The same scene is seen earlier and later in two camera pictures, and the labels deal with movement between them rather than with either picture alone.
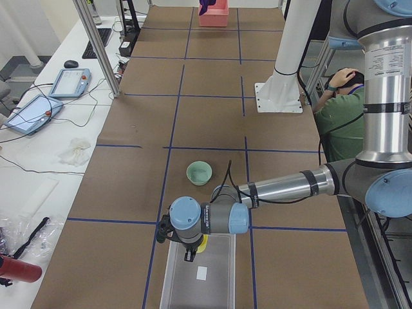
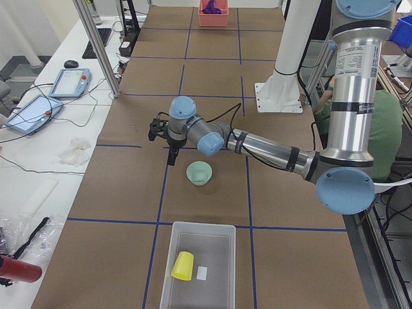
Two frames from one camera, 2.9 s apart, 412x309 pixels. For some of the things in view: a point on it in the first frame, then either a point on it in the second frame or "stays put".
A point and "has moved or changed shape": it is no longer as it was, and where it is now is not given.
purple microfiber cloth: [205, 4] has moved or changed shape
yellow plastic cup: [203, 244] → [183, 266]
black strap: [45, 220] stays put
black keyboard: [89, 52] stays put
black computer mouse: [70, 64] stays put
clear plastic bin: [209, 282] stays put
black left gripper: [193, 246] → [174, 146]
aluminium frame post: [89, 22] stays put
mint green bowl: [199, 172] stays put
